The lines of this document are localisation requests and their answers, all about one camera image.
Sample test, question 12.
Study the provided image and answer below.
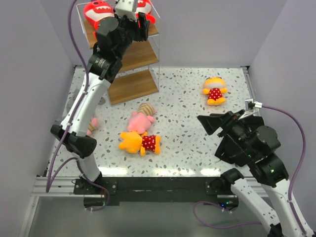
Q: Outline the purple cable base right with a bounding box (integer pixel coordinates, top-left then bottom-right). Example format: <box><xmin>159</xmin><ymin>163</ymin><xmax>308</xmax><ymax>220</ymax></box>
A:
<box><xmin>192</xmin><ymin>200</ymin><xmax>262</xmax><ymax>230</ymax></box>

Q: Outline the black cloth right side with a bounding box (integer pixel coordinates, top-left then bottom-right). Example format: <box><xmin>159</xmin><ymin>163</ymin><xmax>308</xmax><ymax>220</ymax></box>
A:
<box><xmin>214</xmin><ymin>116</ymin><xmax>250</xmax><ymax>166</ymax></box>

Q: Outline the purple cable base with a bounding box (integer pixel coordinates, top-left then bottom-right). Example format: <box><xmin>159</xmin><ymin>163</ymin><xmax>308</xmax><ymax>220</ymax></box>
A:
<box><xmin>192</xmin><ymin>200</ymin><xmax>262</xmax><ymax>230</ymax></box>
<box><xmin>83</xmin><ymin>175</ymin><xmax>110</xmax><ymax>213</ymax></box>

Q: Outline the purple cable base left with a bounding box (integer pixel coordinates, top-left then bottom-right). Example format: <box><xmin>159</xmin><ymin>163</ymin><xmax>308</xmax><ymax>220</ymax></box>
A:
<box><xmin>83</xmin><ymin>175</ymin><xmax>110</xmax><ymax>213</ymax></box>

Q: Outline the orange doll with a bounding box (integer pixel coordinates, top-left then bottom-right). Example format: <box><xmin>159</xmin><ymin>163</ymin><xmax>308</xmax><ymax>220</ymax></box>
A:
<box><xmin>202</xmin><ymin>77</ymin><xmax>228</xmax><ymax>106</ymax></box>

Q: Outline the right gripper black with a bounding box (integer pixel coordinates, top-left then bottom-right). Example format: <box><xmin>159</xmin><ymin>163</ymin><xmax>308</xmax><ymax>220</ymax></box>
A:
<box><xmin>197</xmin><ymin>108</ymin><xmax>257</xmax><ymax>157</ymax></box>

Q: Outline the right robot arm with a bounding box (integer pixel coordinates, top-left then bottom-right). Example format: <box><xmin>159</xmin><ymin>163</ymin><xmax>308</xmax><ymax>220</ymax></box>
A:
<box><xmin>198</xmin><ymin>110</ymin><xmax>316</xmax><ymax>237</ymax></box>

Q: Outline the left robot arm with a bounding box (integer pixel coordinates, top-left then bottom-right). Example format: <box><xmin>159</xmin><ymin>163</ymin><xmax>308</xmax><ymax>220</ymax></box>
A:
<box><xmin>51</xmin><ymin>12</ymin><xmax>156</xmax><ymax>194</ymax></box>

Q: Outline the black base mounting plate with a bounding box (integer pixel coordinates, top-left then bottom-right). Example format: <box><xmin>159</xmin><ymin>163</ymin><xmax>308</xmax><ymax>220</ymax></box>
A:
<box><xmin>73</xmin><ymin>177</ymin><xmax>239</xmax><ymax>210</ymax></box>

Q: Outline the white wire wooden shelf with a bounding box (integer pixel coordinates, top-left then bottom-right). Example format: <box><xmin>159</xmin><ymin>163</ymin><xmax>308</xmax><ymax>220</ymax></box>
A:
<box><xmin>76</xmin><ymin>0</ymin><xmax>160</xmax><ymax>105</ymax></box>

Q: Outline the grey crumpled cloth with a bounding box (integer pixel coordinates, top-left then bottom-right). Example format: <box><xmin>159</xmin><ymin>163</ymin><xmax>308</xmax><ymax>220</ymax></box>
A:
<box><xmin>54</xmin><ymin>89</ymin><xmax>106</xmax><ymax>124</ymax></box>

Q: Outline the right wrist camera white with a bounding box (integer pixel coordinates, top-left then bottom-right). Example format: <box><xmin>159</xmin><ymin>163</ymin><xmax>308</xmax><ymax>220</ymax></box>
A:
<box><xmin>239</xmin><ymin>99</ymin><xmax>263</xmax><ymax>119</ymax></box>

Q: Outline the pink pig plush left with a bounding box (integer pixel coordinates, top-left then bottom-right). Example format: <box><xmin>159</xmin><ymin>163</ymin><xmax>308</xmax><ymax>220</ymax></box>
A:
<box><xmin>86</xmin><ymin>117</ymin><xmax>99</xmax><ymax>136</ymax></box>

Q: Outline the red shark plush with face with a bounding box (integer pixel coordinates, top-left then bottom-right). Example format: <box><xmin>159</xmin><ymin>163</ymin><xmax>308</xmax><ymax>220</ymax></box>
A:
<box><xmin>83</xmin><ymin>0</ymin><xmax>115</xmax><ymax>37</ymax></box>

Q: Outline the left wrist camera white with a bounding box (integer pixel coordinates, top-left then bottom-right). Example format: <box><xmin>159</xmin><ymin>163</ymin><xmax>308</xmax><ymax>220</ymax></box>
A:
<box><xmin>114</xmin><ymin>0</ymin><xmax>138</xmax><ymax>22</ymax></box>

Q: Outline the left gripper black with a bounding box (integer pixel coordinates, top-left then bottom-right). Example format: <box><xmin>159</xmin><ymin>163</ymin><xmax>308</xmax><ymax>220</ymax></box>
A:
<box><xmin>113</xmin><ymin>6</ymin><xmax>150</xmax><ymax>59</ymax></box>

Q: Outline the pink pig plush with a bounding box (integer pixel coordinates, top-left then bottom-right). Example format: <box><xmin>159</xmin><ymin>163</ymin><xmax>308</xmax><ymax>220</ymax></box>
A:
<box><xmin>127</xmin><ymin>103</ymin><xmax>156</xmax><ymax>134</ymax></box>
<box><xmin>86</xmin><ymin>117</ymin><xmax>99</xmax><ymax>136</ymax></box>

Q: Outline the orange doll polka dot dress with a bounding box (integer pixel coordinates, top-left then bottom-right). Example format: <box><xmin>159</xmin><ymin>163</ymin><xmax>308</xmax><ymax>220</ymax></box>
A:
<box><xmin>118</xmin><ymin>131</ymin><xmax>161</xmax><ymax>157</ymax></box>

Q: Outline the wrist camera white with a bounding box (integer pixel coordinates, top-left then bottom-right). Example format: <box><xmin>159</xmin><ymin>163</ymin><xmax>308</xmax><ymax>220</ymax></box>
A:
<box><xmin>239</xmin><ymin>99</ymin><xmax>263</xmax><ymax>119</ymax></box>
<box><xmin>114</xmin><ymin>0</ymin><xmax>138</xmax><ymax>22</ymax></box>

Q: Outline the pink pig plush centre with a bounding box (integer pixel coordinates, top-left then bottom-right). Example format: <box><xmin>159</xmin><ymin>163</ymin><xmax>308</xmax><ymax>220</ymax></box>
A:
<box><xmin>127</xmin><ymin>103</ymin><xmax>156</xmax><ymax>134</ymax></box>

